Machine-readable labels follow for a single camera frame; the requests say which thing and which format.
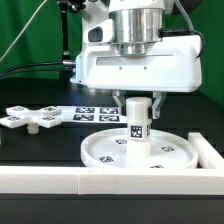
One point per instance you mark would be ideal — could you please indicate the white obstacle fence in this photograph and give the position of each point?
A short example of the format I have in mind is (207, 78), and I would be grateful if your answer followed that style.
(207, 179)

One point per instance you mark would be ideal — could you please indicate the black camera stand pole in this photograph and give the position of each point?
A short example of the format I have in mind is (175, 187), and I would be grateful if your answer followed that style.
(74, 6)

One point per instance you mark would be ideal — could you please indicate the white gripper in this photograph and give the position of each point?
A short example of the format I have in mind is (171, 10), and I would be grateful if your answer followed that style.
(139, 58)

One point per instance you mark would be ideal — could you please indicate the white cross table base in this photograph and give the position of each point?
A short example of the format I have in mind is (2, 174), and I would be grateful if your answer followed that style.
(18, 116)

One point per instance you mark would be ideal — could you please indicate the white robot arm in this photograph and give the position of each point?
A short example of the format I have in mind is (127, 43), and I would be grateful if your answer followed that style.
(139, 12)

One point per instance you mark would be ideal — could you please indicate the white round table top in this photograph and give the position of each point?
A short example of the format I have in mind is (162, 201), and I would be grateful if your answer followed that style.
(111, 148)

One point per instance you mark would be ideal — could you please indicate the white marker sheet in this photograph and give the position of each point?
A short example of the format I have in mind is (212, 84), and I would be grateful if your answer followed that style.
(84, 114)

